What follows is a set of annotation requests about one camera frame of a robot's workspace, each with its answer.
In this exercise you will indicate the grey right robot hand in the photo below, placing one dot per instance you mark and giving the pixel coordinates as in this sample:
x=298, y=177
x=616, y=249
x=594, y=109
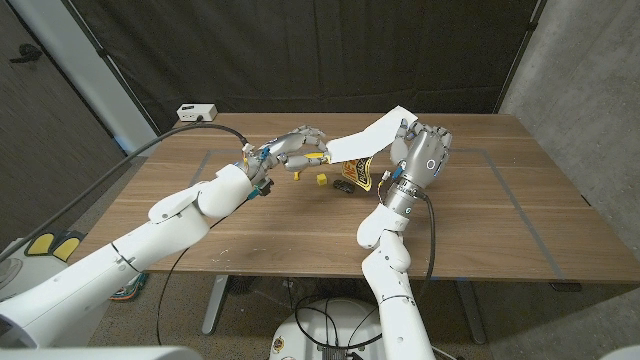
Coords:
x=422, y=160

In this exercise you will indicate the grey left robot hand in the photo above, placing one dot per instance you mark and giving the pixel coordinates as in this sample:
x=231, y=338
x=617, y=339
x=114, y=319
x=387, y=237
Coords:
x=287, y=150

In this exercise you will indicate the white release liner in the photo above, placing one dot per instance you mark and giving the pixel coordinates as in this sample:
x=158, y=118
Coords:
x=370, y=137

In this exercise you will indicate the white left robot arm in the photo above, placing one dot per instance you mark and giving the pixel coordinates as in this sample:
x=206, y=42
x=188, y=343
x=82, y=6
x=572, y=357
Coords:
x=125, y=260

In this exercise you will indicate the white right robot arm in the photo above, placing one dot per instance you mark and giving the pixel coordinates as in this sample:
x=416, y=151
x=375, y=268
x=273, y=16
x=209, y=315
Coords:
x=395, y=285

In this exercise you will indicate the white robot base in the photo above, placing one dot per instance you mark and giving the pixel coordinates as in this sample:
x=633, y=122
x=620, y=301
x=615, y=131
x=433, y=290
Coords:
x=305, y=335

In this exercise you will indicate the yellow toy banana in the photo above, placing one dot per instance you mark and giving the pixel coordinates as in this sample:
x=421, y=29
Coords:
x=297, y=175

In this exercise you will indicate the small yellow block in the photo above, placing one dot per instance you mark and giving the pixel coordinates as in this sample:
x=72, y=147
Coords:
x=322, y=179

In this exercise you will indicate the black key fob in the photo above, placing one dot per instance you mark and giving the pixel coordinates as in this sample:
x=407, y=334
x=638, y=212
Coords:
x=342, y=186

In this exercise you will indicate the white power box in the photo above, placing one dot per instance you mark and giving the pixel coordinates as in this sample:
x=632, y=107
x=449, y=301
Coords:
x=195, y=112

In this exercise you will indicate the black backdrop curtain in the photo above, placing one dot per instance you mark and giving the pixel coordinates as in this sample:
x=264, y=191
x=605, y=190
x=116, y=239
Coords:
x=325, y=50

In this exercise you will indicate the grey table leg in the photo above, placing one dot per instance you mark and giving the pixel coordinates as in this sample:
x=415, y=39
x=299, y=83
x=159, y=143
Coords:
x=472, y=315
x=215, y=305

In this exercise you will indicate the black backdrop stand pole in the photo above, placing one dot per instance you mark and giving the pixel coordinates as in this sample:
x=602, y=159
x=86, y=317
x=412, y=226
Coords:
x=533, y=24
x=101, y=51

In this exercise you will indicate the teal orange floor object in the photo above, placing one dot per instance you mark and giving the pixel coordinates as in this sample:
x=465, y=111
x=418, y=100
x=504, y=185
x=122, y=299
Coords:
x=131, y=290

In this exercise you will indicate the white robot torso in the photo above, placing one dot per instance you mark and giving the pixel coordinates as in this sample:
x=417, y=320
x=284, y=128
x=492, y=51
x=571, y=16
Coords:
x=125, y=354

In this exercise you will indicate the white floor board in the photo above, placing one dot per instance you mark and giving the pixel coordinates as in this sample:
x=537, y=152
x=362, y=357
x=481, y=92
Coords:
x=20, y=270

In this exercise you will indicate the white door frame post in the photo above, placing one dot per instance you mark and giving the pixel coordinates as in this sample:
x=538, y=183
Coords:
x=90, y=75

